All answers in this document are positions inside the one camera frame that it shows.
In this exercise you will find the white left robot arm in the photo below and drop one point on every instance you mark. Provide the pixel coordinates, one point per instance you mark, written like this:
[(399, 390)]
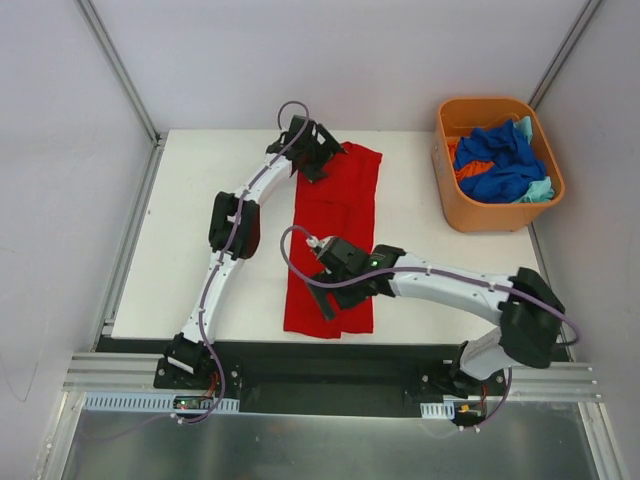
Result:
[(234, 236)]

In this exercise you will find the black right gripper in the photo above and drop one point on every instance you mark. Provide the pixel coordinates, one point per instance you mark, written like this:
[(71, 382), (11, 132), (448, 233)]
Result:
[(332, 288)]

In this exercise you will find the light teal t shirt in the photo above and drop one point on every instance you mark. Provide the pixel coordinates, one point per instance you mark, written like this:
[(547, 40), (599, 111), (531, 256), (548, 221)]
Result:
[(539, 191)]

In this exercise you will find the right aluminium corner post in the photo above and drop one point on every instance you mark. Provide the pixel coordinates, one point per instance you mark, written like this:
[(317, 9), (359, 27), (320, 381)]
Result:
[(575, 33)]

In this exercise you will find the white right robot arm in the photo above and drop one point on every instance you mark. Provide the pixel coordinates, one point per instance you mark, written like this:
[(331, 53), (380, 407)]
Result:
[(523, 310)]

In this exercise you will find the white slotted cable duct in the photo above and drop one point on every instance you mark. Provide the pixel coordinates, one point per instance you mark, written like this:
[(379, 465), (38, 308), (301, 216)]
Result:
[(157, 403)]

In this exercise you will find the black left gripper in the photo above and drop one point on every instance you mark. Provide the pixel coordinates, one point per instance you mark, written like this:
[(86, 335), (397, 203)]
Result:
[(316, 151)]

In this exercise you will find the aluminium corner post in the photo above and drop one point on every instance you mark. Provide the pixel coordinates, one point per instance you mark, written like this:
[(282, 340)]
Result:
[(575, 33), (108, 48)]

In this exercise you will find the aluminium front frame rail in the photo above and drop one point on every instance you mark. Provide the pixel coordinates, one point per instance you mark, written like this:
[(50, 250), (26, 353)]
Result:
[(111, 372)]

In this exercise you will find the right white cable duct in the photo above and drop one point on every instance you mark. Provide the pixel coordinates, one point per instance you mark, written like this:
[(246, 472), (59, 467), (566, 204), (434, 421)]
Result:
[(438, 411)]

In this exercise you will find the orange plastic basket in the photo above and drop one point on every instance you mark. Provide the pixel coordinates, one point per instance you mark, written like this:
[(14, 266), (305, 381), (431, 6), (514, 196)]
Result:
[(457, 117)]

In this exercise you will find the blue t shirt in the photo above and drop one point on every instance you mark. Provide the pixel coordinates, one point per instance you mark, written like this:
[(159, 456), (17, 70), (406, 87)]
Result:
[(516, 164)]

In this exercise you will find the orange t shirt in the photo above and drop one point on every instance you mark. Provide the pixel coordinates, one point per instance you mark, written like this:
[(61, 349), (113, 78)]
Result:
[(471, 169)]

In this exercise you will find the red t shirt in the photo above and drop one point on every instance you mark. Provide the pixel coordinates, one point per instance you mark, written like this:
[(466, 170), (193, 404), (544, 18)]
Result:
[(342, 204)]

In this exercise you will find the left aluminium corner post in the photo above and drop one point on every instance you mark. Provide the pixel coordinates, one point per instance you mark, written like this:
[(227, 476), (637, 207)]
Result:
[(108, 48)]

